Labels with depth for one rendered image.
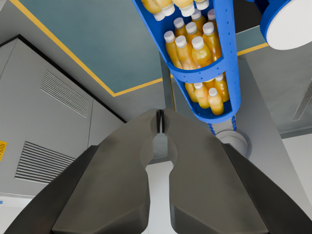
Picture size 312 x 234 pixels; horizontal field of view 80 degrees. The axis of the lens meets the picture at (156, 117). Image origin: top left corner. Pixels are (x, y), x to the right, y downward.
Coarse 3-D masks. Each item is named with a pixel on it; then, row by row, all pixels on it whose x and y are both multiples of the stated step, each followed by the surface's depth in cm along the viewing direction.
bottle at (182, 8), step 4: (172, 0) 52; (176, 0) 51; (180, 0) 50; (184, 0) 50; (188, 0) 51; (192, 0) 52; (176, 4) 52; (180, 4) 52; (184, 4) 52; (188, 4) 52; (192, 4) 54; (180, 8) 55; (184, 8) 54; (188, 8) 54
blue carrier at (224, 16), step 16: (224, 0) 51; (144, 16) 63; (176, 16) 78; (224, 16) 55; (160, 32) 76; (224, 32) 59; (160, 48) 71; (224, 48) 63; (224, 64) 69; (176, 80) 87; (192, 80) 74; (208, 112) 110; (224, 112) 106
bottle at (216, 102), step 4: (208, 96) 95; (212, 96) 93; (216, 96) 93; (220, 96) 94; (208, 100) 96; (212, 100) 94; (216, 100) 94; (220, 100) 95; (212, 104) 97; (216, 104) 96; (220, 104) 98; (212, 108) 101; (216, 108) 99; (220, 108) 100; (212, 112) 108; (216, 112) 104; (220, 112) 104
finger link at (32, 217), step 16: (80, 160) 8; (64, 176) 7; (80, 176) 7; (48, 192) 7; (64, 192) 7; (32, 208) 6; (48, 208) 6; (16, 224) 6; (32, 224) 6; (48, 224) 6
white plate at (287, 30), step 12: (300, 0) 68; (288, 12) 72; (300, 12) 72; (276, 24) 76; (288, 24) 76; (300, 24) 77; (276, 36) 81; (288, 36) 82; (300, 36) 82; (276, 48) 87; (288, 48) 88
